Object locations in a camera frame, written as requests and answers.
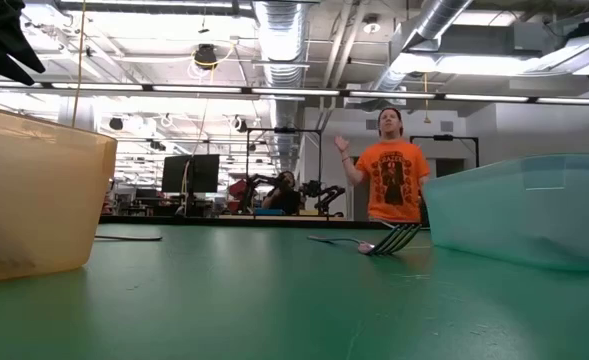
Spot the orange plastic bin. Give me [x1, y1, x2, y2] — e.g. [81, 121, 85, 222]
[0, 102, 119, 285]

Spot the dark metal fork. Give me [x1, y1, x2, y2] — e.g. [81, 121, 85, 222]
[94, 234, 164, 243]

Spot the iridescent blue fork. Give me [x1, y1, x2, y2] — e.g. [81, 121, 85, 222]
[307, 222, 424, 257]

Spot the white building pillar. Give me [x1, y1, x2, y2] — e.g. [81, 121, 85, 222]
[57, 97, 99, 133]

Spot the black background monitor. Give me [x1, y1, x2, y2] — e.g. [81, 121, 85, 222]
[161, 153, 221, 195]

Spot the red and black machine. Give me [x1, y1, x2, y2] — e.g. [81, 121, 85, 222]
[226, 178, 255, 215]

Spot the overhead LED light bar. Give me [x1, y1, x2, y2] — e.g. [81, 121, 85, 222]
[0, 82, 589, 107]

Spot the person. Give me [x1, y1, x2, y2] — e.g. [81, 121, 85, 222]
[333, 106, 432, 225]
[261, 170, 304, 217]

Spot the green table mat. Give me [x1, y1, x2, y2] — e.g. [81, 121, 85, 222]
[0, 222, 589, 360]

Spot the grey doorway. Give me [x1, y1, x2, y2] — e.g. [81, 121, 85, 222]
[351, 182, 371, 223]

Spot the teal plastic bin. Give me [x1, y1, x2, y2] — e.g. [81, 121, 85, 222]
[422, 152, 589, 274]

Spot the black dome ceiling camera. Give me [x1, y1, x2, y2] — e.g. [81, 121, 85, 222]
[192, 43, 219, 71]

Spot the black aluminium table frame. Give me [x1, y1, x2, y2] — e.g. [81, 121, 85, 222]
[97, 214, 391, 231]

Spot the silver ventilation duct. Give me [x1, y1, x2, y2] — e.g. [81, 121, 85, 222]
[373, 0, 475, 94]
[251, 0, 309, 174]

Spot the black background rig frame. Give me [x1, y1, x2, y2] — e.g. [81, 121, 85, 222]
[408, 133, 480, 174]
[245, 127, 324, 217]

